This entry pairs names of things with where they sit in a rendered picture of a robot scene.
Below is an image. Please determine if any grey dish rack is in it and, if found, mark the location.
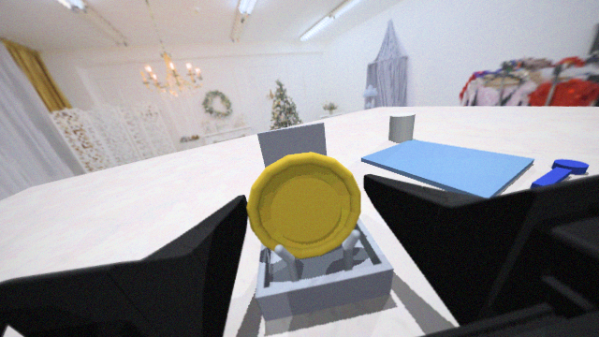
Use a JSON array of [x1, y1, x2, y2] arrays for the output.
[[256, 122, 394, 321]]

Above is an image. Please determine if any grey cylinder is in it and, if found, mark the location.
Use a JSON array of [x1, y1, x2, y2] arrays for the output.
[[388, 113, 416, 142]]

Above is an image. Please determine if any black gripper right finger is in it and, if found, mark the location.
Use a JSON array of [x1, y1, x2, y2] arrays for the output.
[[363, 174, 599, 326]]

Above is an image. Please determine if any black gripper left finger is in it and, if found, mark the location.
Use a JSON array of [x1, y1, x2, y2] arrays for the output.
[[0, 195, 248, 337]]

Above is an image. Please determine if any light blue flat mat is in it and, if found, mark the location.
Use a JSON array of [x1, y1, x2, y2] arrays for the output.
[[361, 139, 535, 198]]

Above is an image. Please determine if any yellow plate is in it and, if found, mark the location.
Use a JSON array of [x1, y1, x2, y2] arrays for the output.
[[246, 153, 361, 258]]

